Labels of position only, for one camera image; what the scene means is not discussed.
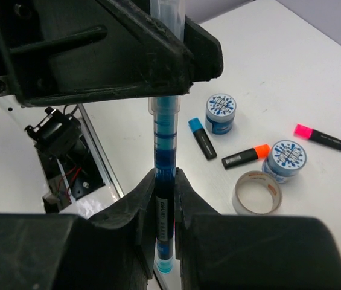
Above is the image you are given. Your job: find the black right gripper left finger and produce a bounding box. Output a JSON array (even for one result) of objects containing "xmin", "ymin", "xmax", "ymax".
[{"xmin": 0, "ymin": 172, "xmax": 155, "ymax": 289}]

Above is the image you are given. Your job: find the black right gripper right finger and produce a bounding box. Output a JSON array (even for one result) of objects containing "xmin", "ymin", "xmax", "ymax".
[{"xmin": 174, "ymin": 169, "xmax": 341, "ymax": 289}]

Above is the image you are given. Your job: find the blue paint jar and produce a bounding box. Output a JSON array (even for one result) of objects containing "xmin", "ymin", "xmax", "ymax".
[
  {"xmin": 205, "ymin": 94, "xmax": 237, "ymax": 135},
  {"xmin": 262, "ymin": 140, "xmax": 307, "ymax": 184}
]

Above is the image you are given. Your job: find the pink highlighter marker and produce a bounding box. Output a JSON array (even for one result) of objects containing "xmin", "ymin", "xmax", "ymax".
[{"xmin": 293, "ymin": 124, "xmax": 341, "ymax": 152}]

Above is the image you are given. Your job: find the orange highlighter marker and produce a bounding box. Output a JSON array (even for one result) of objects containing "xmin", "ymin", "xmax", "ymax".
[{"xmin": 221, "ymin": 144, "xmax": 270, "ymax": 170}]

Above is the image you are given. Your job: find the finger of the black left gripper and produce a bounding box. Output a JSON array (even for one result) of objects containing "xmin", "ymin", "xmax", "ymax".
[
  {"xmin": 184, "ymin": 17, "xmax": 224, "ymax": 83},
  {"xmin": 2, "ymin": 1, "xmax": 192, "ymax": 106}
]

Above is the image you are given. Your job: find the blue highlighter marker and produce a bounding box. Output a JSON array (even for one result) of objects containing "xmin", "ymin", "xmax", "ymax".
[{"xmin": 188, "ymin": 118, "xmax": 217, "ymax": 161}]

